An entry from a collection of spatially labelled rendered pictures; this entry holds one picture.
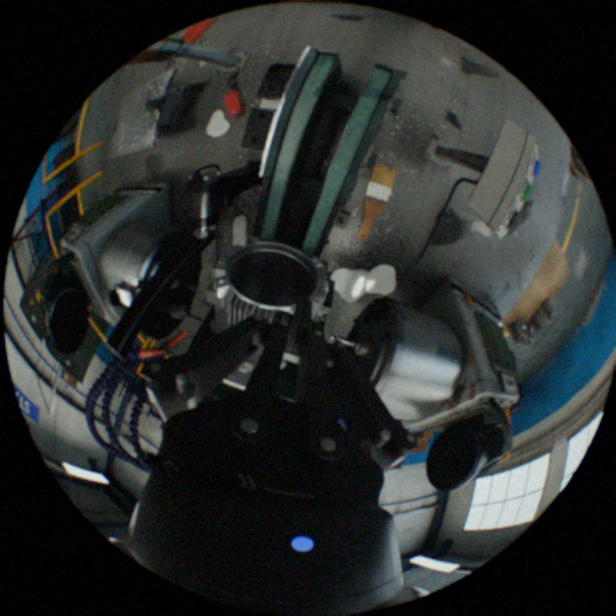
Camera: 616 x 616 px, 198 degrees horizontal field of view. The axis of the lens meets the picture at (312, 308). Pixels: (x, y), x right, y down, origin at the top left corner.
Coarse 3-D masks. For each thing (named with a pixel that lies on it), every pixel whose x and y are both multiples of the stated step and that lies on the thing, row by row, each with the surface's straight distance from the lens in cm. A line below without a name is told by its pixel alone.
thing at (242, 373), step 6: (228, 318) 37; (228, 324) 36; (222, 330) 35; (258, 354) 33; (246, 360) 33; (252, 360) 33; (240, 366) 39; (246, 366) 39; (252, 366) 40; (234, 372) 44; (240, 372) 44; (246, 372) 44; (234, 378) 44; (240, 378) 44; (246, 378) 44
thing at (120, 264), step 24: (120, 240) 48; (144, 240) 42; (168, 240) 41; (120, 264) 44; (144, 264) 38; (192, 264) 51; (120, 288) 43; (192, 288) 39; (120, 312) 46; (168, 312) 48
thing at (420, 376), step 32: (384, 320) 37; (416, 320) 38; (352, 352) 46; (384, 352) 34; (416, 352) 35; (448, 352) 41; (384, 384) 33; (416, 384) 36; (448, 384) 42; (416, 416) 45
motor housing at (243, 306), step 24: (240, 264) 39; (264, 264) 43; (288, 264) 41; (312, 264) 37; (240, 288) 45; (264, 288) 47; (288, 288) 45; (312, 288) 36; (216, 312) 40; (240, 312) 29; (264, 312) 29; (312, 312) 33
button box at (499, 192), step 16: (512, 128) 30; (496, 144) 29; (512, 144) 29; (528, 144) 29; (496, 160) 28; (512, 160) 28; (528, 160) 28; (496, 176) 27; (512, 176) 27; (528, 176) 29; (480, 192) 26; (496, 192) 26; (512, 192) 26; (480, 208) 26; (496, 208) 25; (512, 208) 26; (496, 224) 25
